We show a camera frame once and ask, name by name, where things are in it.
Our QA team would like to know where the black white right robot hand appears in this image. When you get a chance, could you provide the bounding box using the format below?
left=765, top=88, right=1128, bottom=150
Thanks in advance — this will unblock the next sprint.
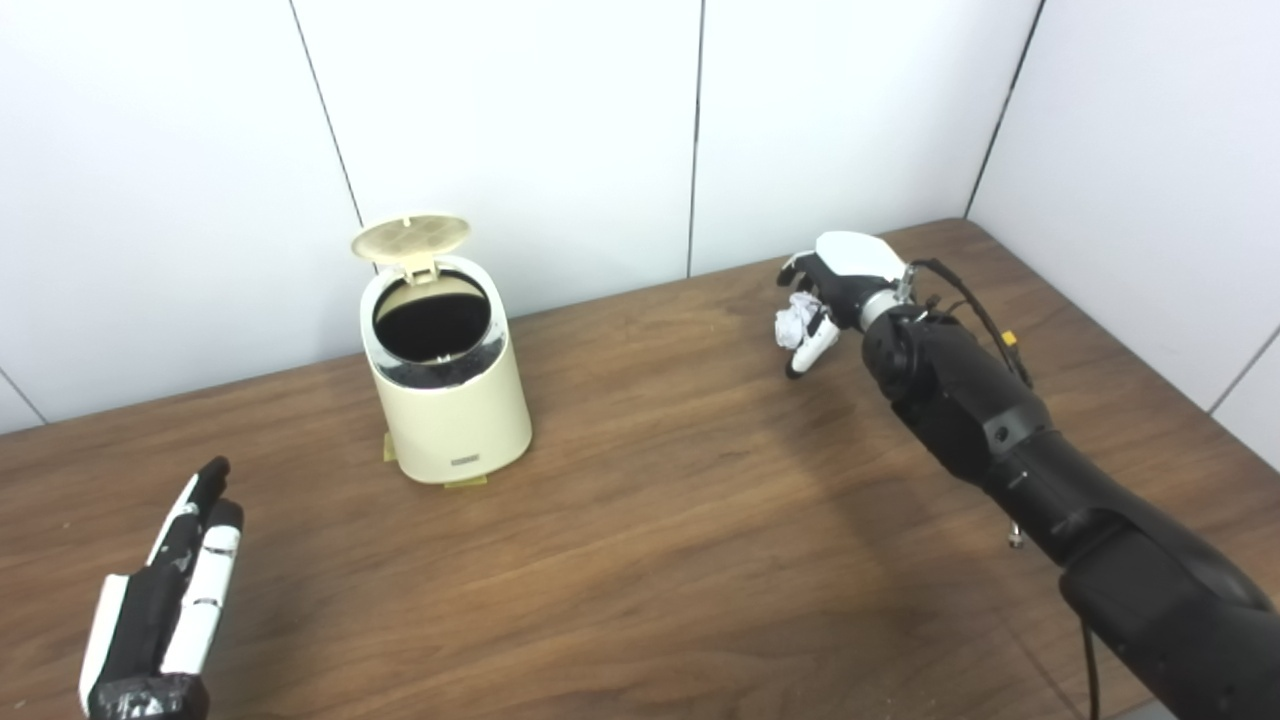
left=776, top=231, right=911, bottom=381

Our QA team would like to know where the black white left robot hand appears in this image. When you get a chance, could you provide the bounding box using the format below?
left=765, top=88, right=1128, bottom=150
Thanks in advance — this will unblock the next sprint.
left=78, top=456, right=245, bottom=720

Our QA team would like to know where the white paper ball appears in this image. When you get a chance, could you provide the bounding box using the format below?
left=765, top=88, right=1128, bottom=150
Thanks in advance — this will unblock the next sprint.
left=774, top=293, right=826, bottom=351

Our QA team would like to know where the round cream bin lid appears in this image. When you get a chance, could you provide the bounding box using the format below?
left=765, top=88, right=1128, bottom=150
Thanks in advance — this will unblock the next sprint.
left=350, top=213, right=473, bottom=286

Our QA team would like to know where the cream-colored bin body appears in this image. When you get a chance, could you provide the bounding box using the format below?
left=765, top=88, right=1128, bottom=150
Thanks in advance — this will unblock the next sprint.
left=360, top=255, right=533, bottom=486

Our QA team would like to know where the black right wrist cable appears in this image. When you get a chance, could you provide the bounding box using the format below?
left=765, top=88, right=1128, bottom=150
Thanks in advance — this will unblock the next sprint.
left=905, top=258, right=1033, bottom=391

